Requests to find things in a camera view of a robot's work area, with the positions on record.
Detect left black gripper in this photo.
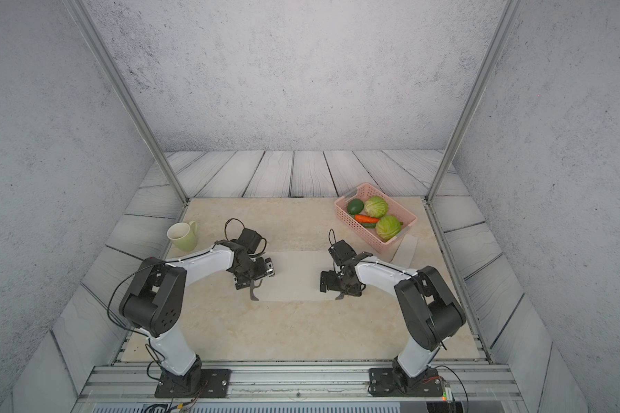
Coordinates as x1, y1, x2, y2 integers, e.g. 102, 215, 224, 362
237, 255, 278, 290

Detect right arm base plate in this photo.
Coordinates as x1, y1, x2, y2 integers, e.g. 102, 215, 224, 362
368, 368, 445, 399

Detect aluminium frame post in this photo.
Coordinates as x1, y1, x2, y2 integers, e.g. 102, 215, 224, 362
64, 0, 189, 206
425, 0, 524, 205

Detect pink plastic basket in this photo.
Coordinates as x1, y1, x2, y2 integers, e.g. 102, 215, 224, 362
334, 183, 418, 252

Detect right aluminium frame post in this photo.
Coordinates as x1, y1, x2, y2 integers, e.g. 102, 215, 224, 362
425, 0, 524, 205

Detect dark green avocado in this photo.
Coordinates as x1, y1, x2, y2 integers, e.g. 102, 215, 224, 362
346, 198, 364, 215

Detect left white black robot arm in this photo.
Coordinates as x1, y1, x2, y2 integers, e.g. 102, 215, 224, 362
119, 241, 275, 377

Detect left aluminium frame post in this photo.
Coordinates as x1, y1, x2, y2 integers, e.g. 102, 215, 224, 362
64, 0, 189, 206

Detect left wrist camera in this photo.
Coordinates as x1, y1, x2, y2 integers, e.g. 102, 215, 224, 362
236, 228, 264, 255

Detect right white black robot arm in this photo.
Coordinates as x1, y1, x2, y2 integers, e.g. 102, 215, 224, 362
319, 253, 467, 380

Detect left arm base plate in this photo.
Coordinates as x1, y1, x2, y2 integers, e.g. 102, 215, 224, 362
154, 368, 232, 399

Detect orange carrot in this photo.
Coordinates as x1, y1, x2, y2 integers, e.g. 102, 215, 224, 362
354, 214, 379, 225

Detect light green mug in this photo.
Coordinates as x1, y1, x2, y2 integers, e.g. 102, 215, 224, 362
166, 221, 197, 252

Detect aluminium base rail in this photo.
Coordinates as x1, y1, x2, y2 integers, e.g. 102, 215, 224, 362
73, 360, 526, 412

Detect green cabbage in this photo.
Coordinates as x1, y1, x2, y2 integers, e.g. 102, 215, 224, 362
363, 196, 389, 219
375, 215, 402, 241

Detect green cabbage front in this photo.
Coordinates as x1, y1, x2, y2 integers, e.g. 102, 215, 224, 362
375, 215, 402, 241

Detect green cabbage rear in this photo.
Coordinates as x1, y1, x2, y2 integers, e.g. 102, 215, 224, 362
363, 196, 389, 219

